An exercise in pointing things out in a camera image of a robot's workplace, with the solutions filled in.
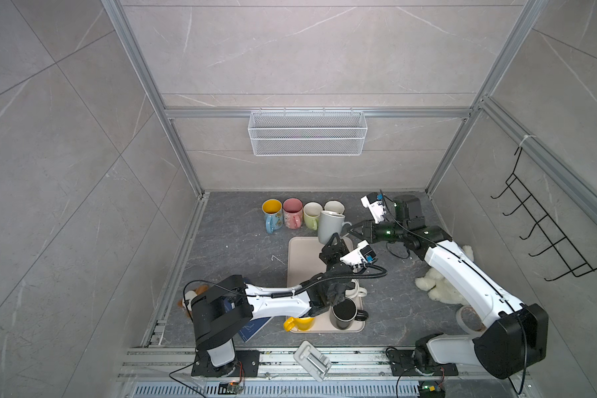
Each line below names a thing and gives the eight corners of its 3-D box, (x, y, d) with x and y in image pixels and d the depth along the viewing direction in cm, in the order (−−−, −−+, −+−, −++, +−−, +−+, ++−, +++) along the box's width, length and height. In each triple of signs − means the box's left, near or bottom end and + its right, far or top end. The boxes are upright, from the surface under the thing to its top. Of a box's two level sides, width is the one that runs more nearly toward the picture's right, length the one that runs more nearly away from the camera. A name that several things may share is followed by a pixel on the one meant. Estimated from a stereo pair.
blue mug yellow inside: (263, 237, 104) (259, 222, 96) (266, 214, 113) (263, 198, 104) (282, 237, 104) (280, 222, 96) (283, 214, 113) (281, 198, 104)
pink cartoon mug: (283, 235, 105) (281, 218, 96) (284, 214, 113) (282, 196, 104) (303, 235, 105) (303, 218, 96) (303, 214, 113) (303, 196, 104)
